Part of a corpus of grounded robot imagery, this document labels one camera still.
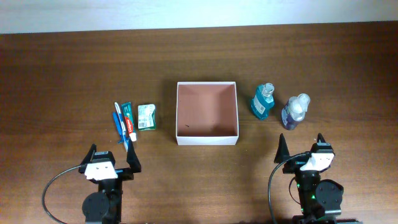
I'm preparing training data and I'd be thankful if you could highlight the white cardboard box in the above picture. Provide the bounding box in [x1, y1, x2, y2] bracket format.
[175, 82, 239, 146]

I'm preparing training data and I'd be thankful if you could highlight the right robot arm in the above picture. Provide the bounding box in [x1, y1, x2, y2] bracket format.
[267, 133, 360, 224]

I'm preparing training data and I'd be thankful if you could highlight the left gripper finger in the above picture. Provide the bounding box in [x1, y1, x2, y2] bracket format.
[80, 144, 96, 166]
[126, 140, 142, 173]

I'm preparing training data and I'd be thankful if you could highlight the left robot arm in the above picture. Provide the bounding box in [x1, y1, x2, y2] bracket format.
[78, 140, 142, 224]

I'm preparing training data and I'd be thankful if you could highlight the teal mouthwash bottle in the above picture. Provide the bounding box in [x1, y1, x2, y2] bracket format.
[251, 83, 274, 120]

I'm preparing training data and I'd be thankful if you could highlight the blue white toothbrush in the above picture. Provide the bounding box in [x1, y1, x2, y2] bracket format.
[113, 102, 129, 151]

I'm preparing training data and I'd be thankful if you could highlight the red green toothpaste tube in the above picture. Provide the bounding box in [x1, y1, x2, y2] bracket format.
[121, 102, 137, 142]

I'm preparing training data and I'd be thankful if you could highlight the green white floss packet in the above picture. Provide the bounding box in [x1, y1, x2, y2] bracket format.
[137, 104, 156, 131]

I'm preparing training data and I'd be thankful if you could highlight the purple liquid clear bottle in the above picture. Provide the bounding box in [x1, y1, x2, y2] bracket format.
[281, 93, 310, 130]

